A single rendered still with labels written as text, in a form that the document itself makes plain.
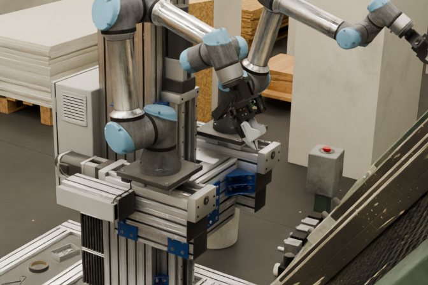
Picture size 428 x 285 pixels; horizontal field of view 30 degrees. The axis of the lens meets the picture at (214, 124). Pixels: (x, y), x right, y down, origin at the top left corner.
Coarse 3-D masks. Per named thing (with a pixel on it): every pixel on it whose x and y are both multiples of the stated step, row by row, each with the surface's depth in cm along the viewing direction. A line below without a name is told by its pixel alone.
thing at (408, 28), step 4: (412, 24) 282; (408, 28) 281; (404, 32) 281; (408, 32) 283; (400, 36) 283; (424, 36) 280; (412, 48) 283; (424, 48) 281; (416, 52) 281; (420, 52) 281; (424, 52) 281
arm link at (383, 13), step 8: (376, 0) 283; (384, 0) 283; (368, 8) 285; (376, 8) 283; (384, 8) 282; (392, 8) 282; (376, 16) 284; (384, 16) 283; (392, 16) 282; (376, 24) 286; (384, 24) 285
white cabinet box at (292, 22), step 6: (294, 24) 712; (288, 30) 718; (294, 30) 714; (288, 36) 719; (294, 36) 716; (288, 42) 721; (294, 42) 718; (288, 48) 723; (294, 48) 720; (288, 54) 725
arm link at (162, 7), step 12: (156, 0) 260; (168, 0) 262; (156, 12) 259; (168, 12) 257; (180, 12) 256; (156, 24) 263; (168, 24) 257; (180, 24) 253; (192, 24) 250; (204, 24) 250; (192, 36) 250; (240, 36) 247; (240, 48) 243
